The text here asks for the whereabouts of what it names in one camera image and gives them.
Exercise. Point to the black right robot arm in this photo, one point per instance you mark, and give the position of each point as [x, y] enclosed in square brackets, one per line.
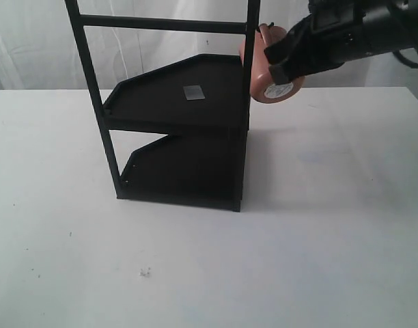
[391, 27]

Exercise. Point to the black metal two-tier rack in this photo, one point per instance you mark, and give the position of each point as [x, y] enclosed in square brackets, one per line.
[161, 147]

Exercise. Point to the grey sticker on shelf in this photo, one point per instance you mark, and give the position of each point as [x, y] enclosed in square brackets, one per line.
[193, 92]

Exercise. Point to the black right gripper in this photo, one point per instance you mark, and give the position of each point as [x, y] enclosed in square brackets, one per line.
[332, 35]

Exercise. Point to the brown ceramic mug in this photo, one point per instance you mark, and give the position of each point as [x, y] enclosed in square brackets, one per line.
[263, 89]

